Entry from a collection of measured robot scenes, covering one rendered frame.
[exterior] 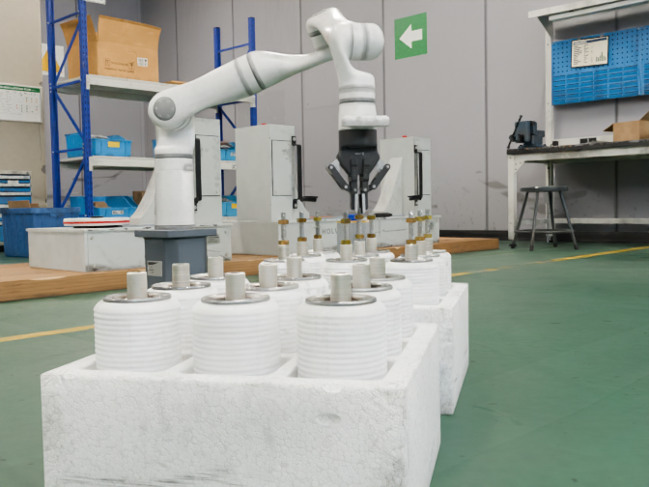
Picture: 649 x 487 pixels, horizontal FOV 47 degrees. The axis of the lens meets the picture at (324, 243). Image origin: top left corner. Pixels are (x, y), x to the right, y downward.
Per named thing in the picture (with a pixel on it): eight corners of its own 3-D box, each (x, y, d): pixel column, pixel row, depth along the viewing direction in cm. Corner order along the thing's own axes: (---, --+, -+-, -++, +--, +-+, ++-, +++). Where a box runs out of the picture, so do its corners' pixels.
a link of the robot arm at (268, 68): (355, 45, 178) (260, 89, 182) (339, 8, 175) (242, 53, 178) (358, 51, 170) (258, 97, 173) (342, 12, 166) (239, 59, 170)
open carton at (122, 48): (57, 82, 643) (55, 24, 641) (127, 91, 698) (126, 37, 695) (95, 74, 606) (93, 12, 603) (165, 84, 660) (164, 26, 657)
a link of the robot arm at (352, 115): (343, 127, 136) (342, 92, 136) (330, 132, 147) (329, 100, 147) (390, 127, 138) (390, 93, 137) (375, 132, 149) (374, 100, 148)
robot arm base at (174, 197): (149, 229, 181) (146, 159, 180) (180, 228, 187) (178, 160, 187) (170, 230, 174) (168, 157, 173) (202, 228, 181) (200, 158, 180)
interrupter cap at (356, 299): (296, 308, 76) (296, 301, 76) (315, 299, 83) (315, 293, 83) (370, 309, 74) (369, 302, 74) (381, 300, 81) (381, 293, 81)
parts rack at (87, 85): (51, 249, 648) (42, -6, 636) (222, 240, 784) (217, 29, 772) (88, 252, 604) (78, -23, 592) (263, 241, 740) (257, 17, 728)
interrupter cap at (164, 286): (140, 292, 93) (140, 287, 93) (167, 285, 100) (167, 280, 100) (197, 293, 91) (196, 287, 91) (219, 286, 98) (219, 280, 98)
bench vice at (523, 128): (529, 151, 591) (529, 120, 590) (550, 149, 579) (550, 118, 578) (502, 149, 562) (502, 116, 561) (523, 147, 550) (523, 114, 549)
